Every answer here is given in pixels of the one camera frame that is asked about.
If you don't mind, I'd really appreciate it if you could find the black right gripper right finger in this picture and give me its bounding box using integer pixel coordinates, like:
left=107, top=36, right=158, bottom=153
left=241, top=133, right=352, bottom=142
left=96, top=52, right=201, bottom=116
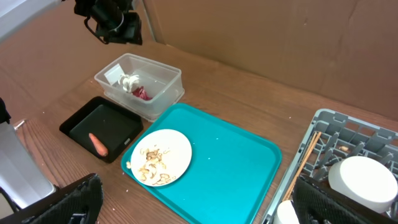
left=293, top=175, right=397, bottom=224

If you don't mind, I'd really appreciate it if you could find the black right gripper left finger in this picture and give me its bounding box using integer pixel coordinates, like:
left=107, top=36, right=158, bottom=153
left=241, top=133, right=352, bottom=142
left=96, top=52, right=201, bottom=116
left=1, top=173, right=104, bottom=224

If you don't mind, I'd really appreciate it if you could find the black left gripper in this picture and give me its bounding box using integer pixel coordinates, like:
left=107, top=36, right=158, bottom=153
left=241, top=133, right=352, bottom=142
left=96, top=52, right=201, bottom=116
left=74, top=0, right=142, bottom=45

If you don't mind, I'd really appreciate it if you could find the white cup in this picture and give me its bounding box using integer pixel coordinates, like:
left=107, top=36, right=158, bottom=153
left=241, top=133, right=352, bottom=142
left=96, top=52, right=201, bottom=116
left=272, top=200, right=299, bottom=224

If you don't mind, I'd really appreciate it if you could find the white bowl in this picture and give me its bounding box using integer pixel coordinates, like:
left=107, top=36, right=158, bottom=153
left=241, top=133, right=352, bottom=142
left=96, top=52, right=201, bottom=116
left=328, top=156, right=397, bottom=213

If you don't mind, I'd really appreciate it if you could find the orange carrot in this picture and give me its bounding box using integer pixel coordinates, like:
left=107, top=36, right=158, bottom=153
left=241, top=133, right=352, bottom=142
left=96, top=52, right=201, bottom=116
left=89, top=133, right=108, bottom=157

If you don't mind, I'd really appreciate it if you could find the white tissue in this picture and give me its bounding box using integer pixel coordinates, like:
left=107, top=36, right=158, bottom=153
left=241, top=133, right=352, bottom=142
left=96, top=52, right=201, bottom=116
left=118, top=75, right=139, bottom=93

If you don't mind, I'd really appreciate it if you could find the red snack wrapper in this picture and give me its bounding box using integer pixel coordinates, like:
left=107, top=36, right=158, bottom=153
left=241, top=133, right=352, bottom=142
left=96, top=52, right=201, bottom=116
left=132, top=86, right=152, bottom=101

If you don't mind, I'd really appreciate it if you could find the large white plate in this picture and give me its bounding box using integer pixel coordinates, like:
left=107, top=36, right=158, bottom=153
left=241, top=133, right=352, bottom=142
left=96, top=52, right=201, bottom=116
left=128, top=129, right=192, bottom=187

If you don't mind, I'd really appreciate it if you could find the grey dish rack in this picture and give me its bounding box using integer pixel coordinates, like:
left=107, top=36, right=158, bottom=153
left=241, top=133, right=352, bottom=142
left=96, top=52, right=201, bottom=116
left=261, top=109, right=397, bottom=224

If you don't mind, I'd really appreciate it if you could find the clear plastic bin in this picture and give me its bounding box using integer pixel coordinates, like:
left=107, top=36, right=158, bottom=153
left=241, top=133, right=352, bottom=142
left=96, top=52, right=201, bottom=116
left=95, top=54, right=185, bottom=122

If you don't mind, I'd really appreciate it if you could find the black bin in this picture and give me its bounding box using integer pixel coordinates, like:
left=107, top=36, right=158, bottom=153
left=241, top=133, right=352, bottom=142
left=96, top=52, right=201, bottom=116
left=59, top=96, right=143, bottom=163

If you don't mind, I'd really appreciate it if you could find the teal plastic tray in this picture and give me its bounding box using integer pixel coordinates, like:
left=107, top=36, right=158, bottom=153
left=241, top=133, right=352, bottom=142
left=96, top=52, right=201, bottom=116
left=121, top=103, right=282, bottom=223

